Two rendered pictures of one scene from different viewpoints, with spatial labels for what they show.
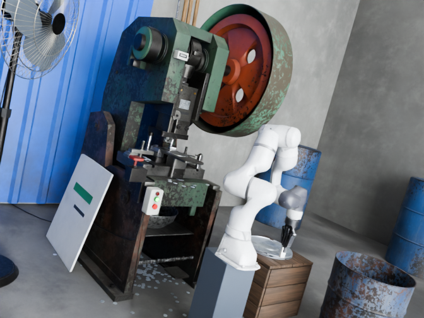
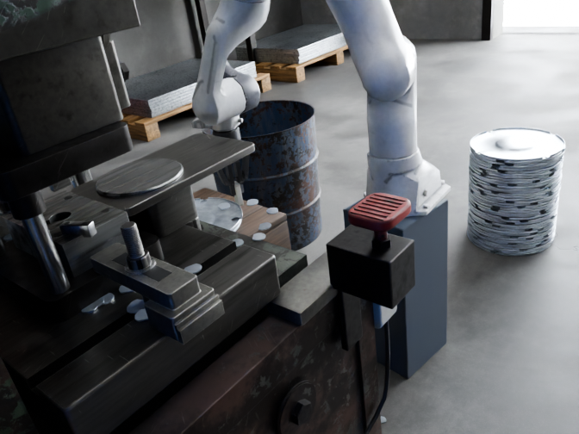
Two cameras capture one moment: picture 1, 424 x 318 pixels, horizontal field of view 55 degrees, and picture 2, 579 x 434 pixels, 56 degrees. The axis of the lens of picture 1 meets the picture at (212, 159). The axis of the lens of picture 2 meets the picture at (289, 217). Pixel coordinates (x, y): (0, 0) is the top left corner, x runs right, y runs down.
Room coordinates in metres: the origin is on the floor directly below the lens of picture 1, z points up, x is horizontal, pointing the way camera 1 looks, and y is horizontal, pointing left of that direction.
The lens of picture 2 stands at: (2.17, 0.94, 1.06)
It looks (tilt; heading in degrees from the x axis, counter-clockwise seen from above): 28 degrees down; 266
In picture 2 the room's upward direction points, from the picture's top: 8 degrees counter-clockwise
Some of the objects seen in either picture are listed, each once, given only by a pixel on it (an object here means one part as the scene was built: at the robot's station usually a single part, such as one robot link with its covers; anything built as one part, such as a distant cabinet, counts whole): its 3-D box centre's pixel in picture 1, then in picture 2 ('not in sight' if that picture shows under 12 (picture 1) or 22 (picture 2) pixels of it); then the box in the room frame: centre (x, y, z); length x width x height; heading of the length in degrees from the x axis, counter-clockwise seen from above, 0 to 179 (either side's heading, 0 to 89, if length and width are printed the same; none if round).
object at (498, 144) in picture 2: not in sight; (515, 143); (1.29, -0.66, 0.35); 0.29 x 0.29 x 0.01
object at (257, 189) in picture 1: (253, 204); (391, 92); (1.83, -0.24, 0.71); 0.18 x 0.11 x 0.25; 69
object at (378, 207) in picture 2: (135, 163); (380, 232); (2.03, 0.37, 0.72); 0.07 x 0.06 x 0.08; 43
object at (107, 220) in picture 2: (164, 152); (69, 229); (2.42, 0.28, 0.76); 0.15 x 0.09 x 0.05; 133
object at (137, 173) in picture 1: (133, 183); (372, 296); (2.04, 0.36, 0.62); 0.10 x 0.06 x 0.20; 133
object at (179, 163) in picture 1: (179, 166); (176, 202); (2.29, 0.17, 0.72); 0.25 x 0.14 x 0.14; 43
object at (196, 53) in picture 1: (184, 67); not in sight; (2.42, 0.29, 1.27); 0.21 x 0.12 x 0.34; 43
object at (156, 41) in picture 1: (148, 48); not in sight; (2.27, 0.48, 1.31); 0.22 x 0.12 x 0.22; 43
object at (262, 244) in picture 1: (268, 245); (192, 221); (2.36, -0.46, 0.37); 0.29 x 0.29 x 0.01
